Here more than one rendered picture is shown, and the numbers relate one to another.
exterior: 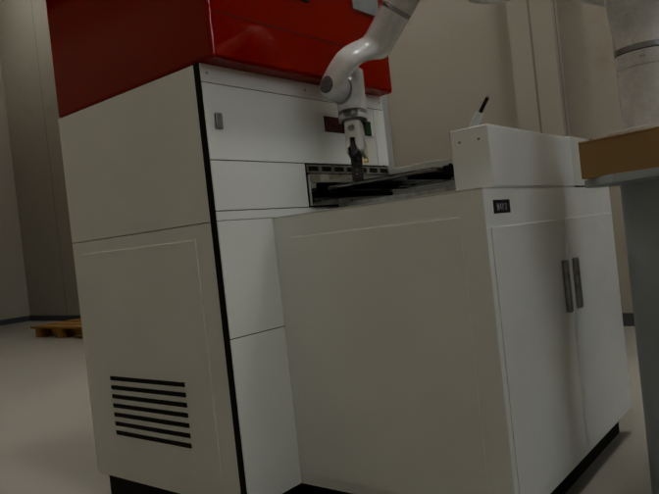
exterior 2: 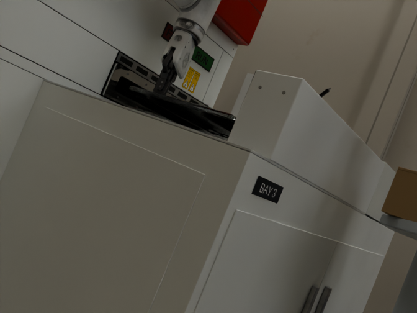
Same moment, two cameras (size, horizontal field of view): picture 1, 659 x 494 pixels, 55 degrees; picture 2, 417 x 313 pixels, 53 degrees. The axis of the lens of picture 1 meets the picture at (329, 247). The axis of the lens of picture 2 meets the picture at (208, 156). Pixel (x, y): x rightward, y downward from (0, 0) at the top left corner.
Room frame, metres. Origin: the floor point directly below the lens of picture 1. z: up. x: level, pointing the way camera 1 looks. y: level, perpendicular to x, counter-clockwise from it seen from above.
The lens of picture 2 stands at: (0.75, -0.28, 0.77)
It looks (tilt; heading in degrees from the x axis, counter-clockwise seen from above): 2 degrees up; 0
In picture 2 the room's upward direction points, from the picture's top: 22 degrees clockwise
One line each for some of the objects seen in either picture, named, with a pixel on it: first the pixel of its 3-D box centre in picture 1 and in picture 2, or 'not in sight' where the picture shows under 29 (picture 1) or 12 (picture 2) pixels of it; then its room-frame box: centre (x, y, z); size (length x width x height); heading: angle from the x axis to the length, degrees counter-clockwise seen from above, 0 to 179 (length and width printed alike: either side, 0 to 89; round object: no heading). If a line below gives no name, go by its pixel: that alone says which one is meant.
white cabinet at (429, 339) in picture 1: (473, 335); (192, 304); (1.93, -0.40, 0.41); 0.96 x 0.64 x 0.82; 141
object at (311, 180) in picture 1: (353, 189); (162, 107); (2.05, -0.10, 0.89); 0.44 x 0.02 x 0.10; 141
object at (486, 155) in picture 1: (519, 161); (321, 156); (1.65, -0.51, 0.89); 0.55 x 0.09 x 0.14; 141
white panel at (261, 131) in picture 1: (310, 149); (134, 42); (1.92, 0.02, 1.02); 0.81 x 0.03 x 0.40; 141
